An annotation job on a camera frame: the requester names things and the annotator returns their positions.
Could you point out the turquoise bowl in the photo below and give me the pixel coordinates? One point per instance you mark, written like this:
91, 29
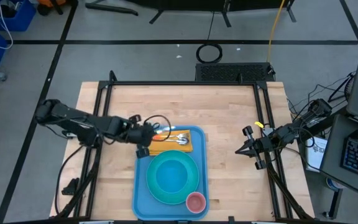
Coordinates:
172, 176

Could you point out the black desk leg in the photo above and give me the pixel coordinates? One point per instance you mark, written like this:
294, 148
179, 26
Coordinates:
334, 202

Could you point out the yellow cloth napkin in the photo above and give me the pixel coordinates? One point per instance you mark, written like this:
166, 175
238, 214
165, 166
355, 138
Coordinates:
172, 148

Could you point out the white and blue roll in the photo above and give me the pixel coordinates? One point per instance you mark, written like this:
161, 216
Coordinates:
332, 184

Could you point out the turquoise round plate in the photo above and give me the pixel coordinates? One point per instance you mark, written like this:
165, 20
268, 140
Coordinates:
151, 177

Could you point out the orange and black bag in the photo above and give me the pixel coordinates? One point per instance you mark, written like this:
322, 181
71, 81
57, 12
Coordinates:
51, 3

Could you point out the large blue storage bin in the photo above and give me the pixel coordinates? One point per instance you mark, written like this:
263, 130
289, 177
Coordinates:
20, 18

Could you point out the dark grey keyboard desk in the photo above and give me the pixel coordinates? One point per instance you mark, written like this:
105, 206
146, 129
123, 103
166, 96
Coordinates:
332, 149

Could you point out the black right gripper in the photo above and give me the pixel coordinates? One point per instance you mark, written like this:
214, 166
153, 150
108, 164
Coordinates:
270, 140

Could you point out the black aluminium rig frame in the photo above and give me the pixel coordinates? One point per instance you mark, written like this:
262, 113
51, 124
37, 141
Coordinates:
182, 83

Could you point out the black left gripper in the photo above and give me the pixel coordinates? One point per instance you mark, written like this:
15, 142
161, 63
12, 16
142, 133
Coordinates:
140, 135

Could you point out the white printed paper sheet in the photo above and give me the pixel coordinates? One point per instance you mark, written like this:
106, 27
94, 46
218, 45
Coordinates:
317, 152

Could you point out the blue plastic tray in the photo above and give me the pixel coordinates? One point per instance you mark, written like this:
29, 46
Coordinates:
140, 193

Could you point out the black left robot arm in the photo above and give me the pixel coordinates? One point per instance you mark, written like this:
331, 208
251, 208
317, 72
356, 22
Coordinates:
82, 121

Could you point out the black room divider screen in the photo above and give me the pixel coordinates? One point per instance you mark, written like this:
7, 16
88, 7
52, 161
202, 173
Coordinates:
197, 3

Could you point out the pink plastic cup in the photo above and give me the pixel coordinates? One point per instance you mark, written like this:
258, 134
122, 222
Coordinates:
195, 202

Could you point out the black clamp bracket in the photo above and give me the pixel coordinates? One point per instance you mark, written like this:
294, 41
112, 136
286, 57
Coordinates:
71, 186

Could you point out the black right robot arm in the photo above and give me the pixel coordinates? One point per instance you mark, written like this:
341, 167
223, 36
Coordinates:
309, 118

